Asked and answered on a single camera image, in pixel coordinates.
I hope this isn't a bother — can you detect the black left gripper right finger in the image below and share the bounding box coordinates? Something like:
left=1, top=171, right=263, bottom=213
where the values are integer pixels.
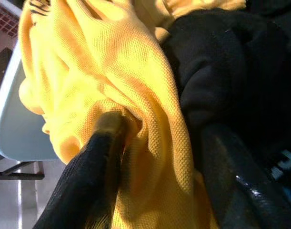
left=199, top=121, right=291, bottom=229

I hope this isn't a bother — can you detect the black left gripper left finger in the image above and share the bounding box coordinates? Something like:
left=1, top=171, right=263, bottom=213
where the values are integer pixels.
left=32, top=111, right=131, bottom=229

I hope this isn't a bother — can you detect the yellow garment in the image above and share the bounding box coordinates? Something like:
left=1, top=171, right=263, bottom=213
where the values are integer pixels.
left=18, top=0, right=247, bottom=229

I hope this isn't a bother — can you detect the light blue kids chair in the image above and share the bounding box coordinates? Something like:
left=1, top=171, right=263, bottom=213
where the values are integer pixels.
left=0, top=35, right=65, bottom=163

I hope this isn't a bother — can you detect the black garment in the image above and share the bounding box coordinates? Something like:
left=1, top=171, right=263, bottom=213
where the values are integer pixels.
left=159, top=0, right=291, bottom=177

